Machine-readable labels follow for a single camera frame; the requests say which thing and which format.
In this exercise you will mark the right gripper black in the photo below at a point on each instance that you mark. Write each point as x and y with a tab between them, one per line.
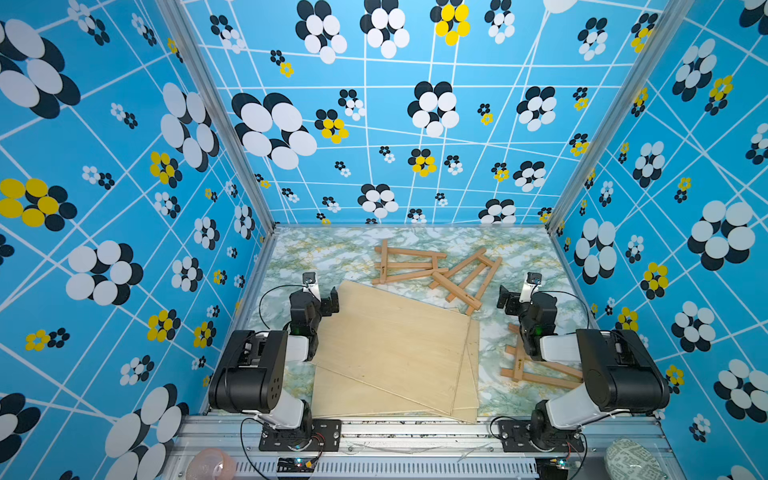
510	303

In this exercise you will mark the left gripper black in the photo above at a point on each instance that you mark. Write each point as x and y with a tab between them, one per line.
328	300

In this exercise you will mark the wooden easel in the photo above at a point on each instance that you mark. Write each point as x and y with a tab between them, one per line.
400	264
468	280
525	369

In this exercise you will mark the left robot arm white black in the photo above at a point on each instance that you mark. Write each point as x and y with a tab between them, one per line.
249	377

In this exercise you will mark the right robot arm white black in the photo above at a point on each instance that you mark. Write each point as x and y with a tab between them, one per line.
618	375

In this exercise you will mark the green patterned round object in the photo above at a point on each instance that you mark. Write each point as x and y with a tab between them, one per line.
625	459

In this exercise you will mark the pink translucent bowl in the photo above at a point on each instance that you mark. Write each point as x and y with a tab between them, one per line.
211	464

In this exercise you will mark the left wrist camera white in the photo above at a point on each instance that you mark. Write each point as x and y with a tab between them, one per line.
310	284

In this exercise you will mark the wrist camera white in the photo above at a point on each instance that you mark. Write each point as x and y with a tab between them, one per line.
531	282
310	284

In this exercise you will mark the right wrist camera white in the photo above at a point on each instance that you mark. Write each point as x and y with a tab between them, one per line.
531	282

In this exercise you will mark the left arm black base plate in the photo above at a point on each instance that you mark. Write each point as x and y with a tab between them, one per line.
320	435

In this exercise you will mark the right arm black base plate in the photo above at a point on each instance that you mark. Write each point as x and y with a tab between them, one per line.
520	436

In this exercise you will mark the aluminium front rail frame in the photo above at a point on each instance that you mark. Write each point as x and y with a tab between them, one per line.
419	448

